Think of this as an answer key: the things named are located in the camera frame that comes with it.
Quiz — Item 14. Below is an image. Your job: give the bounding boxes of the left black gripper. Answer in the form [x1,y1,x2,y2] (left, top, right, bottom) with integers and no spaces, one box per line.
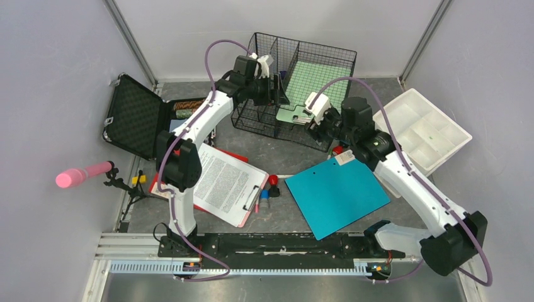
[245,74,290,107]

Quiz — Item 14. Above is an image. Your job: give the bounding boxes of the blue playing card deck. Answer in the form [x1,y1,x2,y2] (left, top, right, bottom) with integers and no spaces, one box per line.
[169,120,186,132]

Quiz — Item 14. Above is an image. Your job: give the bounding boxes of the orange black chip stack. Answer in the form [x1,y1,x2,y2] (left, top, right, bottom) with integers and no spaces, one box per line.
[173,99,205,111]

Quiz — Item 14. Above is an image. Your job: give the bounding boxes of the green chip stack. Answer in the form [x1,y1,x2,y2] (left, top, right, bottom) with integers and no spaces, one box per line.
[175,109,194,120]

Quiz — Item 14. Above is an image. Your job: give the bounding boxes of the red clipboard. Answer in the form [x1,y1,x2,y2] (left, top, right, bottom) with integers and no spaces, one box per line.
[149,143,249,199]

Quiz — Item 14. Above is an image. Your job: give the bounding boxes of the white plastic drawer organizer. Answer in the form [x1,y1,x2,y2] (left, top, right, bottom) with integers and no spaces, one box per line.
[383,88,472,177]

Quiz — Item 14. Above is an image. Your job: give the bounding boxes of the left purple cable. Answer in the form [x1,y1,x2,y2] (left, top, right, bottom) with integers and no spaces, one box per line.
[156,39,254,282]

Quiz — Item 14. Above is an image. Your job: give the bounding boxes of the light green clipboard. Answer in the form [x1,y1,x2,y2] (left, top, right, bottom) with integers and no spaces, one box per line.
[276,61,351,123]

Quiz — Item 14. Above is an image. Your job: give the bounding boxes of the blue grey small cylinder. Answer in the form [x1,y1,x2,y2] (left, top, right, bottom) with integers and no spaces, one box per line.
[258,189,270,209]

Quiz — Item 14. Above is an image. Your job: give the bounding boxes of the black poker chip case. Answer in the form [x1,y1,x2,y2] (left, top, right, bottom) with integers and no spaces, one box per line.
[103,73,203,160]

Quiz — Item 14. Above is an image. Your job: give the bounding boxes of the yellow black connector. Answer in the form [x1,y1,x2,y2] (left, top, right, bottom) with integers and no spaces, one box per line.
[131,175,147,186]

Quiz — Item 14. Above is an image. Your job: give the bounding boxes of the pink pen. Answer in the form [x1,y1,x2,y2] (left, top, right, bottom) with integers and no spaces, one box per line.
[254,199,260,213]

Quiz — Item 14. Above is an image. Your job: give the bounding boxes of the black wire mesh organizer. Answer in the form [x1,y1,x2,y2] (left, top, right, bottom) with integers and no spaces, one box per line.
[230,32,357,152]

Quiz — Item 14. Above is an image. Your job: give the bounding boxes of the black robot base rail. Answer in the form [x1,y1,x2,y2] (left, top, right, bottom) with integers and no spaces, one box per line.
[158,233,406,273]

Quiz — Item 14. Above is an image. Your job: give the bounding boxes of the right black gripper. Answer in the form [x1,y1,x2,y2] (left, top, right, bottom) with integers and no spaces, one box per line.
[303,105,356,147]

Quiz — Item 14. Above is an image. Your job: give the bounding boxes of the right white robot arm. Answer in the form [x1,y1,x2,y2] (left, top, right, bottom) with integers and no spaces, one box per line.
[304,93,488,276]

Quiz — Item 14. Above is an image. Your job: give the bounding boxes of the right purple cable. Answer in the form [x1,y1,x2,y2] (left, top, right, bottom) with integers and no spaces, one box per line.
[309,76,494,288]

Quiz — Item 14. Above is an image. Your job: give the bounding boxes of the purple cable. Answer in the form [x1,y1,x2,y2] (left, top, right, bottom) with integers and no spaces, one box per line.
[156,39,254,282]
[309,76,494,288]

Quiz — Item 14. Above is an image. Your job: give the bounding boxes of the red black round stamp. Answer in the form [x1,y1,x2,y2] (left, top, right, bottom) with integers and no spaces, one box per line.
[331,145,344,156]

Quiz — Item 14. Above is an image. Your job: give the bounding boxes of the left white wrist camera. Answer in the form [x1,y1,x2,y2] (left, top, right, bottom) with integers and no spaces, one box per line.
[249,53,274,79]

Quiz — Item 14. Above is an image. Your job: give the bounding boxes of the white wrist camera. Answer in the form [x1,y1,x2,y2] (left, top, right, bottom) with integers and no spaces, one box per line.
[249,53,274,79]
[304,92,331,125]

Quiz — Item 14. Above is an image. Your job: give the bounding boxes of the teal blue clipboard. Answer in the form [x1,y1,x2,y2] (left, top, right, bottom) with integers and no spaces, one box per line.
[285,150,390,240]

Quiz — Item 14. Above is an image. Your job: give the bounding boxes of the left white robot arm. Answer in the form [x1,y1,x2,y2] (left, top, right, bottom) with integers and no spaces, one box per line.
[156,53,285,257]

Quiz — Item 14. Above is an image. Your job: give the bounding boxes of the white printed paper sheet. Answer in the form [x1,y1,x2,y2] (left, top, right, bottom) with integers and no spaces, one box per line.
[193,145,267,227]

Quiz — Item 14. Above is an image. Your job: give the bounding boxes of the pink clear clipboard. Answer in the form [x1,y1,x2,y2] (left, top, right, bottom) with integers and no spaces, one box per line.
[235,173,269,228]

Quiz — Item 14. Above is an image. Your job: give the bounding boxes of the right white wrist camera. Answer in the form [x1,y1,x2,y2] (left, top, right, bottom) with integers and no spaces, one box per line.
[304,92,331,125]

